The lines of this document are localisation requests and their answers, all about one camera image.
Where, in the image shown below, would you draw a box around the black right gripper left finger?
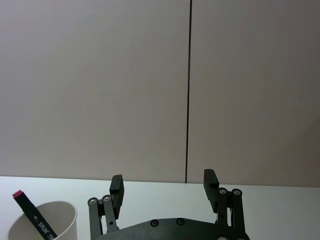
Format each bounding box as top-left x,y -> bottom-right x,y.
87,174 -> 126,238

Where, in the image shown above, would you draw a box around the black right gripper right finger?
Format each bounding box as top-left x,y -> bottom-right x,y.
203,168 -> 246,235

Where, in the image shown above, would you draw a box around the white paper cup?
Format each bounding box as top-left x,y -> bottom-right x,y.
7,201 -> 78,240

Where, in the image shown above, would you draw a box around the black marker with red cap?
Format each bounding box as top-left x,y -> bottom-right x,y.
12,189 -> 58,238

